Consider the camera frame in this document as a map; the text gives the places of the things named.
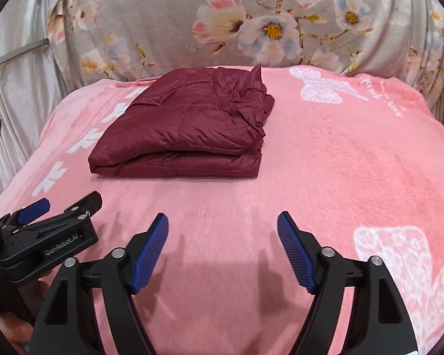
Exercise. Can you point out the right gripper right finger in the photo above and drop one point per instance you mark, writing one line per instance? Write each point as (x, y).
(378, 321)

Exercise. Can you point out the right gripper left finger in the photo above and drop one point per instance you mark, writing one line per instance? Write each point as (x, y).
(67, 322)

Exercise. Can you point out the maroon puffer jacket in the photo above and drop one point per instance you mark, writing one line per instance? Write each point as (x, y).
(189, 122)

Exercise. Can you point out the person's left hand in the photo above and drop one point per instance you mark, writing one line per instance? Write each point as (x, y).
(14, 329)

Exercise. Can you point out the pink plush blanket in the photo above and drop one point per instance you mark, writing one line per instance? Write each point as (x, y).
(358, 162)

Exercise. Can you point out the silver satin curtain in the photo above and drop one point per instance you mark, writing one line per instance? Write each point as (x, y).
(31, 85)

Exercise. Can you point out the grey floral bed sheet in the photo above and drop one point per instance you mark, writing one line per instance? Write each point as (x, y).
(135, 39)

